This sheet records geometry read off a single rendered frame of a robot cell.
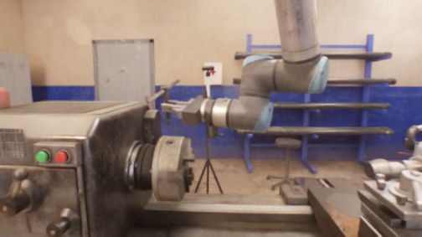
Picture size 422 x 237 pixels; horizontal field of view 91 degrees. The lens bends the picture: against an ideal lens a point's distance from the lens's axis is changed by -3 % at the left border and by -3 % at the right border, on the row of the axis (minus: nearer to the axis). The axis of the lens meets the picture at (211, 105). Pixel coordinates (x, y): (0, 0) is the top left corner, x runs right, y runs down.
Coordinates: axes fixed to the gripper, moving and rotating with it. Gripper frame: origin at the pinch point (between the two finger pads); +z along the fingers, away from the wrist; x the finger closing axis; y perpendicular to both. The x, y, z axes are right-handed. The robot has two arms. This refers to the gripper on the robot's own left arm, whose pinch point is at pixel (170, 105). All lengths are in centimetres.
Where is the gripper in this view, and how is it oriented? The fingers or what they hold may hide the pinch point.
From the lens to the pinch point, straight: 75.7
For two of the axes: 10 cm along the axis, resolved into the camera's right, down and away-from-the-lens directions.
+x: -3.7, 4.1, -8.3
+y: -0.6, -9.1, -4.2
